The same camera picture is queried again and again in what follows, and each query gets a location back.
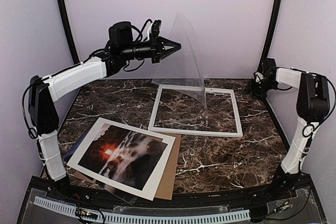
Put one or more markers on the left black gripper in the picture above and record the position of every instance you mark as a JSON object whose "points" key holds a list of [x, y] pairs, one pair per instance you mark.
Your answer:
{"points": [[156, 55]]}

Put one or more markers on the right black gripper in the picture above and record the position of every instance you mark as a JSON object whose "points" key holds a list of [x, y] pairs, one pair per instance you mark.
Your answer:
{"points": [[252, 88]]}

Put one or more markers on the clear acrylic sheet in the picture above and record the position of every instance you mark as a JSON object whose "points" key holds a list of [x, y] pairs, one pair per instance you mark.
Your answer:
{"points": [[183, 69]]}

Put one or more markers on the white picture frame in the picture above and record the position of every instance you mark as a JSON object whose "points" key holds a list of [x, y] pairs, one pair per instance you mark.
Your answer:
{"points": [[151, 126]]}

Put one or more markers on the white mat board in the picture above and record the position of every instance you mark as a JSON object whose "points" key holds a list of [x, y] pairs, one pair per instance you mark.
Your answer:
{"points": [[86, 142]]}

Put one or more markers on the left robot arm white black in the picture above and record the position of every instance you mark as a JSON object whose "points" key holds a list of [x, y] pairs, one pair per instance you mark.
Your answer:
{"points": [[126, 43]]}

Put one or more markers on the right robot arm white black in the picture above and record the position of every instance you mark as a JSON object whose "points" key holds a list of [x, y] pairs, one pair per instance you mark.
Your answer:
{"points": [[312, 106]]}

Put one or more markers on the dark landscape photo print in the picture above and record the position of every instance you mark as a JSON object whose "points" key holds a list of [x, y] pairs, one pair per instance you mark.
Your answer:
{"points": [[123, 153]]}

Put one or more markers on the brown cardboard backing board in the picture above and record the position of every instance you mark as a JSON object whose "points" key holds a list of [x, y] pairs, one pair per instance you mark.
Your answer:
{"points": [[166, 185]]}

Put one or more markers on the small green circuit board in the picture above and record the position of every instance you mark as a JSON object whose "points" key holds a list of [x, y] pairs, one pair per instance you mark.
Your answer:
{"points": [[85, 214]]}

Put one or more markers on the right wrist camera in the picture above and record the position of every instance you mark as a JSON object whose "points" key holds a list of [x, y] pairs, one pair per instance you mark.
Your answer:
{"points": [[258, 77]]}

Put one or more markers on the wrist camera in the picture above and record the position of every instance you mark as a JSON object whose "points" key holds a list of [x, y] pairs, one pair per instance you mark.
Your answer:
{"points": [[258, 77], [154, 29]]}

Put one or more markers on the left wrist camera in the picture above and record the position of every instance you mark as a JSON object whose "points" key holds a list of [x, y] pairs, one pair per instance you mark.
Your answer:
{"points": [[154, 29]]}

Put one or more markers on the right black corner post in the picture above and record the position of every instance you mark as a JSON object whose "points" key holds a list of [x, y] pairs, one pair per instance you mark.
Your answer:
{"points": [[270, 33]]}

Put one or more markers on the black corner post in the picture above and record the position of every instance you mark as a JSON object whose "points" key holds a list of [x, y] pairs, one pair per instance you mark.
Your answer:
{"points": [[270, 33], [67, 31]]}

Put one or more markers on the white slotted cable duct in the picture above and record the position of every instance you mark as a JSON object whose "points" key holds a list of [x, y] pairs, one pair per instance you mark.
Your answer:
{"points": [[143, 215]]}

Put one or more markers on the left black corner post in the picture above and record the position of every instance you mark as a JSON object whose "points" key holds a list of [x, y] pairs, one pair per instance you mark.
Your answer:
{"points": [[67, 31]]}

